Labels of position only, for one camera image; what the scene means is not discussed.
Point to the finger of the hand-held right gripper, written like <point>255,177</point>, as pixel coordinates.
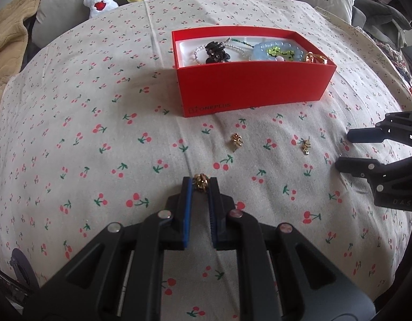
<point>356,167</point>
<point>361,136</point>

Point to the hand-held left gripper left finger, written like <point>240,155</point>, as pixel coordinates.
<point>187,210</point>

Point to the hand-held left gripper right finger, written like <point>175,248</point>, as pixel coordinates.
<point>213,214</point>

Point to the gold flower earring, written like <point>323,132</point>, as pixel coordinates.
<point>306,145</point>

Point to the gold knot earring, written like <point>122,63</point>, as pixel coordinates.
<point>237,140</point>

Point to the red cardboard box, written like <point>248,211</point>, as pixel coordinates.
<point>252,87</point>

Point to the black hair claw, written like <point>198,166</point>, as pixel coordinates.
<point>215,52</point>

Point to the dark grey cloth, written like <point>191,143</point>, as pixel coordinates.
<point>376,10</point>

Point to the cherry print bedsheet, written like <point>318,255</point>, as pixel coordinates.
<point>92,113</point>

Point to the dark grey disc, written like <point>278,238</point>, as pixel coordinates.
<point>20,269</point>

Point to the grey pillow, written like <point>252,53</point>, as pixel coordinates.
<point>55,10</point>

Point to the beige blanket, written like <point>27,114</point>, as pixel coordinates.
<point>9,36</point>

